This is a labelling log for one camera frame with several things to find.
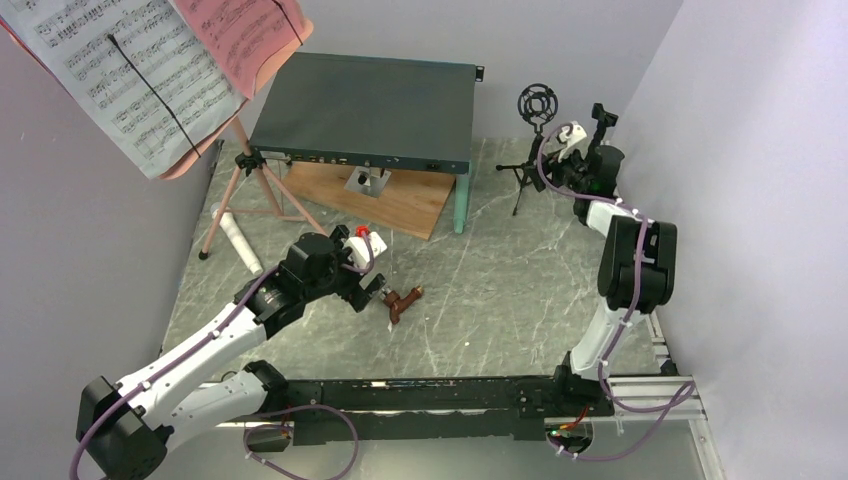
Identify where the wooden board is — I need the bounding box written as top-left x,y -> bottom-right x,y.
283,162 -> 455,241

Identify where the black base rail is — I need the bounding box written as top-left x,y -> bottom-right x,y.
244,373 -> 613,446

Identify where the white microphone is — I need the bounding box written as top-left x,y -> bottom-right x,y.
219,211 -> 264,275

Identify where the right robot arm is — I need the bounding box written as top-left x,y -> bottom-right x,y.
549,145 -> 677,415

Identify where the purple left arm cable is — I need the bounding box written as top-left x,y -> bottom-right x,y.
69,231 -> 379,480

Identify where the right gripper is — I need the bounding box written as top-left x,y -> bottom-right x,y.
525,143 -> 591,194

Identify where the brown plastic faucet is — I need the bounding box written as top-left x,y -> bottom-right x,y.
380,286 -> 424,328

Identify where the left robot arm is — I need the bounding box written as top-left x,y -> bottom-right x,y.
68,225 -> 388,479

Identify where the white sheet music page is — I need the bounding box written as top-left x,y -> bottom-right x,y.
1,1 -> 245,178

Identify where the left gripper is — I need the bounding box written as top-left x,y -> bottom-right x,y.
303,225 -> 385,311

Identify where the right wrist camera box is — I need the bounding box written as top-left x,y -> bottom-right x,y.
556,121 -> 590,161

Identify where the green microphone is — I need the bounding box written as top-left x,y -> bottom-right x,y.
453,162 -> 473,234

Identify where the black round-base mic stand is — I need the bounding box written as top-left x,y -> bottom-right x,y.
589,102 -> 619,150

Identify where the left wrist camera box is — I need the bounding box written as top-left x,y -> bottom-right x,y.
343,225 -> 388,274

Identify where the black tripod mic stand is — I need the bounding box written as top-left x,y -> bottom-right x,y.
495,83 -> 558,216

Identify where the dark rack audio unit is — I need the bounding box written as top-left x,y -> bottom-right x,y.
250,52 -> 485,175

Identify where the metal bracket under unit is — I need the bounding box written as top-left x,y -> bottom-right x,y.
345,166 -> 391,198

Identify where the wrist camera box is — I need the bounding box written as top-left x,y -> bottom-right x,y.
556,121 -> 590,161
343,225 -> 388,274

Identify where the pink sheet music page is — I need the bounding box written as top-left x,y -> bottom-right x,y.
172,0 -> 313,99

